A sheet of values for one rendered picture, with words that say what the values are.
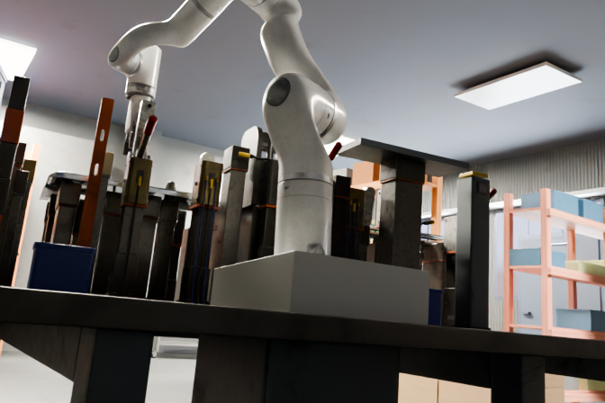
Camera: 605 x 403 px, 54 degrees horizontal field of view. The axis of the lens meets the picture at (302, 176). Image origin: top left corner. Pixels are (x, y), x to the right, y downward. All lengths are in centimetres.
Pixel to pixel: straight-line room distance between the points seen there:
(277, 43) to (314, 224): 46
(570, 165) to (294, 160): 816
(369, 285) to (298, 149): 34
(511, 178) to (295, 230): 871
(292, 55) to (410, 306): 63
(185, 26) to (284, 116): 57
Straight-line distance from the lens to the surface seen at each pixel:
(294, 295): 101
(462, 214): 183
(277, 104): 126
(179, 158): 1009
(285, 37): 143
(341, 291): 106
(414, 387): 426
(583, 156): 920
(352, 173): 624
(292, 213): 122
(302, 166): 125
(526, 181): 966
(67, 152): 880
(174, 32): 174
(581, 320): 677
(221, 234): 154
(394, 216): 162
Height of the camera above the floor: 69
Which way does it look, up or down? 13 degrees up
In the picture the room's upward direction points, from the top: 5 degrees clockwise
